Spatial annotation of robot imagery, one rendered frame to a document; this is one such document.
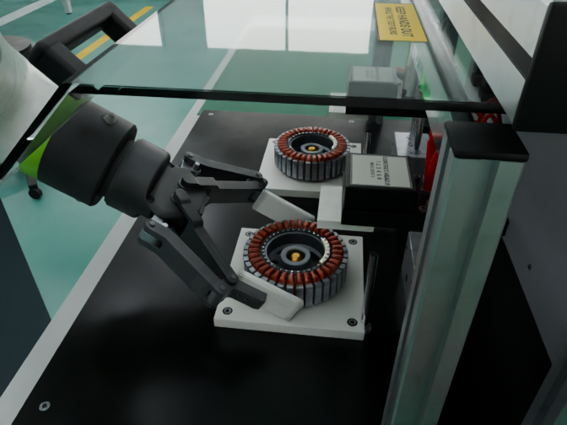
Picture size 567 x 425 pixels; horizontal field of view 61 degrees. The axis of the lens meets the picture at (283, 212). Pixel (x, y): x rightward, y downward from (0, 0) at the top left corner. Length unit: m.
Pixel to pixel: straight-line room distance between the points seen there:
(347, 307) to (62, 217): 1.72
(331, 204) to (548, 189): 0.22
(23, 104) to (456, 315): 0.38
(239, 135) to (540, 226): 0.50
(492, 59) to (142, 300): 0.42
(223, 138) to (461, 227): 0.64
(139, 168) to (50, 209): 1.73
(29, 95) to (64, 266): 1.42
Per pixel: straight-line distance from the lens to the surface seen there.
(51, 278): 1.84
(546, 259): 0.55
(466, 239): 0.26
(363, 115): 0.66
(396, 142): 0.72
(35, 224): 2.13
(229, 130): 0.86
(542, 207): 0.57
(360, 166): 0.46
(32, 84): 0.50
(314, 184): 0.69
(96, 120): 0.48
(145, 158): 0.48
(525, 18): 0.21
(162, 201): 0.48
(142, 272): 0.58
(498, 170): 0.23
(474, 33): 0.28
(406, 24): 0.35
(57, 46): 0.35
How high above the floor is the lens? 1.15
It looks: 36 degrees down
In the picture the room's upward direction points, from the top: straight up
